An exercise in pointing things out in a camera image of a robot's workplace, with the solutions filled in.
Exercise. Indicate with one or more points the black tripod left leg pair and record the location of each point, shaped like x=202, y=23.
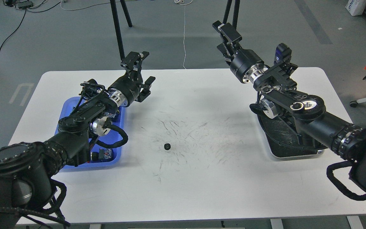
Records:
x=117, y=24

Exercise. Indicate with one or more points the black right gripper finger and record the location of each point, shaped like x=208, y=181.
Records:
x=229, y=35
x=228, y=57

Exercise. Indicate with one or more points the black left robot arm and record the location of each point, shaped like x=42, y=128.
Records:
x=26, y=168

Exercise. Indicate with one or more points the metal tray with black mat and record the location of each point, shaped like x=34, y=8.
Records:
x=284, y=142

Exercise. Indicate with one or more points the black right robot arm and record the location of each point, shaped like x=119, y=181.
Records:
x=304, y=114

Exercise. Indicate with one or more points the small black gear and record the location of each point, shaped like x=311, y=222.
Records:
x=167, y=146

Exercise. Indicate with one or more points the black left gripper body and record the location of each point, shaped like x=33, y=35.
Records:
x=126, y=89

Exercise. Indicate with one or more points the white cardboard box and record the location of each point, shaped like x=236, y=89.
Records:
x=355, y=7

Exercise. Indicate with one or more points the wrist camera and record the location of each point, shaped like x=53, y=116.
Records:
x=91, y=89
x=282, y=53

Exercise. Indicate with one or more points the power strip on floor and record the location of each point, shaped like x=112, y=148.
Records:
x=24, y=5

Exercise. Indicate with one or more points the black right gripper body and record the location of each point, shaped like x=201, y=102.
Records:
x=247, y=66

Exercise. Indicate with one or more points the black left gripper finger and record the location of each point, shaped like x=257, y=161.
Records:
x=132, y=63
x=145, y=92

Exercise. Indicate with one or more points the red push button switch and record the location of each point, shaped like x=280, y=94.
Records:
x=103, y=155

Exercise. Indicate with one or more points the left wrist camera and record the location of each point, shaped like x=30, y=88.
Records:
x=91, y=89

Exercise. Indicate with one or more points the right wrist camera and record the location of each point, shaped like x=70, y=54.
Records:
x=282, y=53

